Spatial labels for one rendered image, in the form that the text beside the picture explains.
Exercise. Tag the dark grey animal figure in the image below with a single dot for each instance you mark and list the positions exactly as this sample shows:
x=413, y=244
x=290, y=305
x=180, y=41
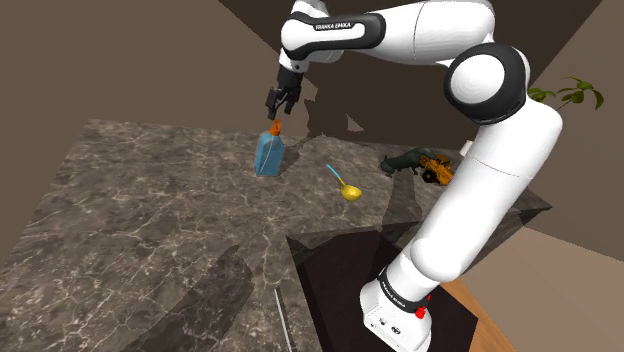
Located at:
x=402, y=162

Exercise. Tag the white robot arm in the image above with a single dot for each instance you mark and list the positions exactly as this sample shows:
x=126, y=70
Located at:
x=492, y=161

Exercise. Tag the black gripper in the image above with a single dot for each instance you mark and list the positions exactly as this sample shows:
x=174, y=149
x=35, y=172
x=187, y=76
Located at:
x=288, y=81

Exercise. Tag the blue bottle with orange cap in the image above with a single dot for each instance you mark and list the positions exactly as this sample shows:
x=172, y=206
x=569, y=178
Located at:
x=269, y=156

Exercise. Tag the dark robot stand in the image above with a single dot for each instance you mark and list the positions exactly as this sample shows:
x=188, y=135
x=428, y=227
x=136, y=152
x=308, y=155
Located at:
x=336, y=278

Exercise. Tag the green houseplant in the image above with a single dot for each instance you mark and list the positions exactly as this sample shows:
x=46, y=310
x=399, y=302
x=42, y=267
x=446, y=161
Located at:
x=578, y=93

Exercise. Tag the yellow toy loader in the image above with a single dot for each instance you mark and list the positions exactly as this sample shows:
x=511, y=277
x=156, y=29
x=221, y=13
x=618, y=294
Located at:
x=438, y=168

